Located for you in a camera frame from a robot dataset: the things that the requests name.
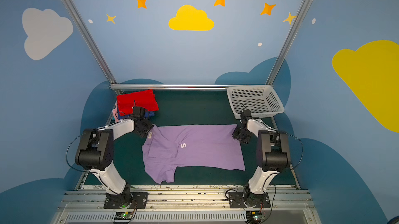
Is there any purple t shirt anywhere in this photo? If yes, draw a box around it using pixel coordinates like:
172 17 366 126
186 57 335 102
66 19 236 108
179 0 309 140
142 124 245 184

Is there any white plastic laundry basket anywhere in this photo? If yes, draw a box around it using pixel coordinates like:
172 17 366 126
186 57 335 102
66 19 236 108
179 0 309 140
227 85 285 120

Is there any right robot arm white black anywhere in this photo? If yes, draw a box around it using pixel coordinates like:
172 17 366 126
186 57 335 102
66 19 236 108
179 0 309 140
233 117 291 208

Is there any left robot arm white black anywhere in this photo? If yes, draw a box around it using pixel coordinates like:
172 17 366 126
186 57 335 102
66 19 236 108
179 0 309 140
75 118 153 209

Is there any folded blue t shirt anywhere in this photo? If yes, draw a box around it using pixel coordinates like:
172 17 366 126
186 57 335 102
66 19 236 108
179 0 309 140
115 110 154 120

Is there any folded red t shirt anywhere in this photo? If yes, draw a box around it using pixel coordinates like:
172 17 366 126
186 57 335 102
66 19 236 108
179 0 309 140
117 90 159 115

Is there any folded pink t shirt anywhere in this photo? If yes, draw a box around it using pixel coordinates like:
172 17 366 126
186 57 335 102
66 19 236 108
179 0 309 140
112 105 119 122

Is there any rear horizontal aluminium bar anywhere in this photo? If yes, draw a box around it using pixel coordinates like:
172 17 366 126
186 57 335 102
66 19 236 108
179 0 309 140
110 83 271 91

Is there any right controller circuit board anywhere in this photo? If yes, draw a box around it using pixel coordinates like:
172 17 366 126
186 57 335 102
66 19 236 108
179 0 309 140
245 212 263 224

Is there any controller circuit board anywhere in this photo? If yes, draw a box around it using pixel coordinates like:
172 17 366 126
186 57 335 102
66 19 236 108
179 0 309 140
113 212 134 223
245 212 263 224

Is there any left controller circuit board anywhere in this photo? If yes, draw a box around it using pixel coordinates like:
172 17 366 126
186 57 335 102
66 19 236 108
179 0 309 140
113 212 134 223

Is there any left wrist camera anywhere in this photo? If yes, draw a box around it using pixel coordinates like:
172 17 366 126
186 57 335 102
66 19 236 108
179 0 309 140
131 106 146 119

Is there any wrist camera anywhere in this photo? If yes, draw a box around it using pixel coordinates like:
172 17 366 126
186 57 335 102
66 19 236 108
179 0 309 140
240 109 252 121
131 106 146 119

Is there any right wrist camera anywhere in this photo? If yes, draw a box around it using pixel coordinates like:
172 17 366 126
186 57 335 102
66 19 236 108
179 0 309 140
240 109 252 121

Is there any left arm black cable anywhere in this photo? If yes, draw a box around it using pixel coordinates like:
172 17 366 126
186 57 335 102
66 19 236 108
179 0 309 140
64 130 94 174

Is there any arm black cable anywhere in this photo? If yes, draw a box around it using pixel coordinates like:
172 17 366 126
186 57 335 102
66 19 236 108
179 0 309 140
285 133 304 171
64 130 94 174

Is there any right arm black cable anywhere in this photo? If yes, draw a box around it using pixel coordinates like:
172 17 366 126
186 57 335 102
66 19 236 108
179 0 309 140
285 133 304 171

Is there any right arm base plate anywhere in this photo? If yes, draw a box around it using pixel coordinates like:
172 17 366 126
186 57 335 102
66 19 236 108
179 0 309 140
228 191 271 208

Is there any right slanted aluminium post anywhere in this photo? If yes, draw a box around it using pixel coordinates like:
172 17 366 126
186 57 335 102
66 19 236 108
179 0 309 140
266 0 314 86

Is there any slanted aluminium post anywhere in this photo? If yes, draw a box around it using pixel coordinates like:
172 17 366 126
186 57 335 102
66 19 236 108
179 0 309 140
61 0 117 85
266 0 314 86

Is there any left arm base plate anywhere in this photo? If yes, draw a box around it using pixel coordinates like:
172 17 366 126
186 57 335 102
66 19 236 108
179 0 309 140
103 192 148 209

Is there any aluminium rail base frame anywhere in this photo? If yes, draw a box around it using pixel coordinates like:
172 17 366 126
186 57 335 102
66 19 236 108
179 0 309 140
52 185 321 224

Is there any left slanted aluminium post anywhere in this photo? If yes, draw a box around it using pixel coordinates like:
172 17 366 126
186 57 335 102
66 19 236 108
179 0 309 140
61 0 117 85

